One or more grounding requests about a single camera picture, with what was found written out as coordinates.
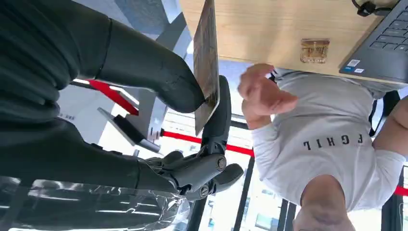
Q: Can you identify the robot right hand grey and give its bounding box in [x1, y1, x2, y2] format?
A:
[0, 1, 244, 202]

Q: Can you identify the person's left hand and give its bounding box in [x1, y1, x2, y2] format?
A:
[237, 63, 299, 130]

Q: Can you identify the grey angular stand panel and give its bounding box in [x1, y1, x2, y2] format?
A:
[97, 89, 168, 154]

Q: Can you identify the red barrier belt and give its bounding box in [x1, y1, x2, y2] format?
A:
[86, 79, 408, 197]

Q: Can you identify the person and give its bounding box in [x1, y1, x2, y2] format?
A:
[252, 67, 408, 231]

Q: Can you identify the grey laptop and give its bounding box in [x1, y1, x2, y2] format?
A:
[339, 0, 408, 85]

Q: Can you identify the black chair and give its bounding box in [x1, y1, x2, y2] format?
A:
[368, 90, 402, 138]

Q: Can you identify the clear plastic film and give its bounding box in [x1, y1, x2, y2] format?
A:
[0, 176, 192, 231]

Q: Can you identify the black laptop power cable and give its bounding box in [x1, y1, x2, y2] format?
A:
[351, 0, 398, 17]

